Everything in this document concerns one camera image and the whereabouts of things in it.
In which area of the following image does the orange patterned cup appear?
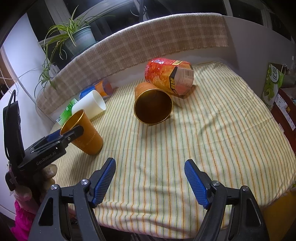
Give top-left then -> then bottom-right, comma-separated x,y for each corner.
133,82 -> 173,125
60,109 -> 103,156

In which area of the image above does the pink sleeve forearm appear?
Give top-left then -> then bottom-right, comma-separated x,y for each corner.
11,200 -> 37,241

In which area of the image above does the white plastic cup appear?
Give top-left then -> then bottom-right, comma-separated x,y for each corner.
71,90 -> 106,119

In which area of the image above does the lying orange patterned cup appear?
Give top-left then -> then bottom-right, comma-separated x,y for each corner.
133,82 -> 173,125

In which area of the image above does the gloved left hand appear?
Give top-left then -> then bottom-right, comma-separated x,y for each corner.
14,164 -> 57,214

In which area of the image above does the green drink bottle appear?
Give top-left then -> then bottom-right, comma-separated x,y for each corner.
56,98 -> 78,126

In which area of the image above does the potted spider plant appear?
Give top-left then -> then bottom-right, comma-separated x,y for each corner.
29,1 -> 116,95

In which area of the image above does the striped yellow table cloth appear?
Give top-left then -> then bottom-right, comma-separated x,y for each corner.
54,62 -> 295,239

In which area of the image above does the red snack canister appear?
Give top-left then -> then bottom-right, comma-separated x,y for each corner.
144,58 -> 194,96

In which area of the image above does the beige plaid sofa cover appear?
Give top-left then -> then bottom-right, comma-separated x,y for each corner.
36,13 -> 228,114

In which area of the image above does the green paper bag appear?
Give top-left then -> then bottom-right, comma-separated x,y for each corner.
261,63 -> 287,110

